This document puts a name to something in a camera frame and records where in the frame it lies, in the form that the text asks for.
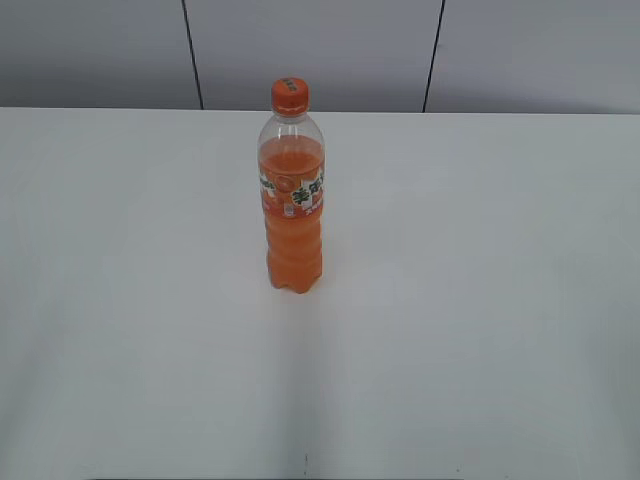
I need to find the orange soda plastic bottle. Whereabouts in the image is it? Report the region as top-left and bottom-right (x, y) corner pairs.
(257, 113), (326, 293)

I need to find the orange bottle cap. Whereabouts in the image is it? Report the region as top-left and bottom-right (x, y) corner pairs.
(271, 77), (310, 116)

